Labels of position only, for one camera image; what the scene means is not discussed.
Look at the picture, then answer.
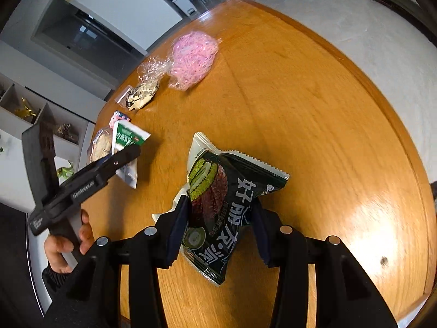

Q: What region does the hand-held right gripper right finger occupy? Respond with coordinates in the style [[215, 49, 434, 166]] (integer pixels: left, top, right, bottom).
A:
[[251, 201, 398, 328]]

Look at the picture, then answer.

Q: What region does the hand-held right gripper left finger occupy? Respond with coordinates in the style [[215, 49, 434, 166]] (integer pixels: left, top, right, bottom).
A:
[[44, 195, 190, 328]]

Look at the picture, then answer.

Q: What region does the green and white packet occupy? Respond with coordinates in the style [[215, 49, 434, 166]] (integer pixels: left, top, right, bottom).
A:
[[111, 121, 151, 189]]

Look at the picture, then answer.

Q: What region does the dark green snack packet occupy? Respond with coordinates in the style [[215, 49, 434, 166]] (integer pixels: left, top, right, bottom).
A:
[[180, 150, 291, 287]]

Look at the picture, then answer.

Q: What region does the person's left forearm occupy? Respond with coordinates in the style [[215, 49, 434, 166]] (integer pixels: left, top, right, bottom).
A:
[[41, 266, 70, 292]]

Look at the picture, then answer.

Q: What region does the person's left hand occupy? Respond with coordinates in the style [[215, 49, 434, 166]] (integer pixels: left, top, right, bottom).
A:
[[44, 210, 95, 274]]

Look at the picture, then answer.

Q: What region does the clear bag of white bread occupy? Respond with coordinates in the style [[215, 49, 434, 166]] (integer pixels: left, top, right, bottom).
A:
[[89, 127, 115, 163]]

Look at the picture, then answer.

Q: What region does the green toy dinosaur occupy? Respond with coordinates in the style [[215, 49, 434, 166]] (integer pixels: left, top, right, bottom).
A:
[[55, 162, 76, 182]]

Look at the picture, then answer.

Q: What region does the small pink and white box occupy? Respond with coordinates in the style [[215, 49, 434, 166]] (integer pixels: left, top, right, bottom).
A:
[[110, 110, 132, 128]]

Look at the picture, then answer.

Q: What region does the dried flower bunch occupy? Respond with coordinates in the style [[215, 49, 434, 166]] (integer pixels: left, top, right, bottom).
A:
[[55, 122, 80, 143]]

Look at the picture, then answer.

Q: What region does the gold figurine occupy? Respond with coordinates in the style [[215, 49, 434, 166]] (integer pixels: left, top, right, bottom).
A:
[[14, 96, 41, 124]]

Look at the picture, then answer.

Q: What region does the crumpled clear plastic bag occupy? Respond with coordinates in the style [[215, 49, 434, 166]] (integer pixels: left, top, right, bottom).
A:
[[137, 55, 175, 83]]

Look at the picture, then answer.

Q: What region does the pink net plastic bag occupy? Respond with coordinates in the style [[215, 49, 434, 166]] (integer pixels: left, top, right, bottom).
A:
[[168, 30, 220, 92]]

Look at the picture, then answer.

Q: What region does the white bin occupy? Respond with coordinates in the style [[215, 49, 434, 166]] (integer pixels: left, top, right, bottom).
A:
[[173, 0, 199, 16]]

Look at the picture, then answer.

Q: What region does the white wall shelf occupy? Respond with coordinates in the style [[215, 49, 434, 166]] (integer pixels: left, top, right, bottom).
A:
[[0, 72, 98, 153]]

